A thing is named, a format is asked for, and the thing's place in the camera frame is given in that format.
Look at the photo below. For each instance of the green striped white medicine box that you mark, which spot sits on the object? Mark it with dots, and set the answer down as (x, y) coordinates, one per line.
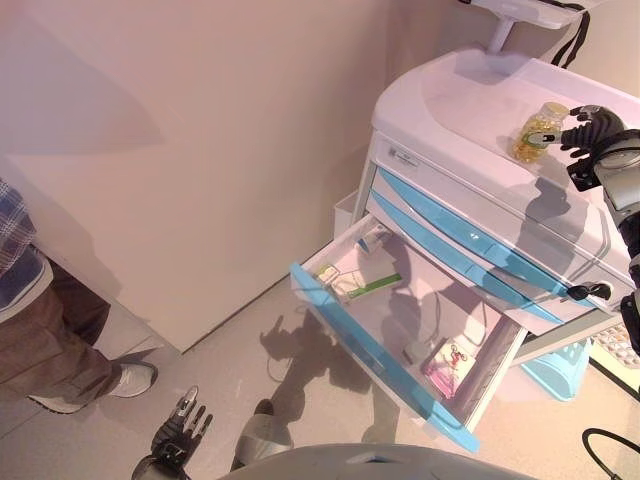
(382, 284)

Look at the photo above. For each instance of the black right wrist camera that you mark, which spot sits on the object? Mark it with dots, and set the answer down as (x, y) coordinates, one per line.
(582, 175)

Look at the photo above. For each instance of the blue front cart drawer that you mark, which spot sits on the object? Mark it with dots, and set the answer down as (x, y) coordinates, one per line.
(465, 227)
(360, 340)
(400, 212)

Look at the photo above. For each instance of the white green medicine packet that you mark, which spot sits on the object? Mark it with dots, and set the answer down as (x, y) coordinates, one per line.
(347, 287)

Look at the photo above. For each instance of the blue white medicine box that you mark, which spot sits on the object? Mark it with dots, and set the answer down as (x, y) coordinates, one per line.
(370, 242)

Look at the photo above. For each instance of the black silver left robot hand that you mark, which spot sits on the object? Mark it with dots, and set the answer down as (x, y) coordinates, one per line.
(172, 432)

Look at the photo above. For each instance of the white raised shelf tray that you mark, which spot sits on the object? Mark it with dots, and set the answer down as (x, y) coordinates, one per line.
(502, 32)

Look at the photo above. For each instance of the pink box with red figure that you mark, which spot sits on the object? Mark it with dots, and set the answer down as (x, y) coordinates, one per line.
(447, 365)

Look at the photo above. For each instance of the clear bottle of yellow capsules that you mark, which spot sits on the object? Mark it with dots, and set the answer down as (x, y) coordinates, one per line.
(535, 122)

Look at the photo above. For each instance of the silver left robot leg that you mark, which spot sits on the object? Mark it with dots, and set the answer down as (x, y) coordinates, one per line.
(260, 435)

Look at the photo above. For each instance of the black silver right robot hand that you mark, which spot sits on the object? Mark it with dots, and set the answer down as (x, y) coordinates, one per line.
(595, 130)

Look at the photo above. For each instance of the black cart keys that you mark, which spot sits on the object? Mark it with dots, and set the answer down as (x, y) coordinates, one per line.
(595, 290)

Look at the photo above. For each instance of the grey robot torso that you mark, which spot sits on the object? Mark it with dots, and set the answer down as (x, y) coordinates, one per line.
(350, 465)

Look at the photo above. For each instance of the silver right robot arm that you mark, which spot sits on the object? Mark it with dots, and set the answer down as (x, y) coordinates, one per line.
(622, 185)

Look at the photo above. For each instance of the small green white medicine box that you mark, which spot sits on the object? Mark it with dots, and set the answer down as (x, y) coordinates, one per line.
(327, 275)

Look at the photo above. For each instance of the white medical cart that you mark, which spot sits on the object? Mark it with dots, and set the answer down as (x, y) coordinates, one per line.
(475, 90)

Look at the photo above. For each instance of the person in brown trousers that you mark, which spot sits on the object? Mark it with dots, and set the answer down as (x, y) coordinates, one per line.
(45, 325)

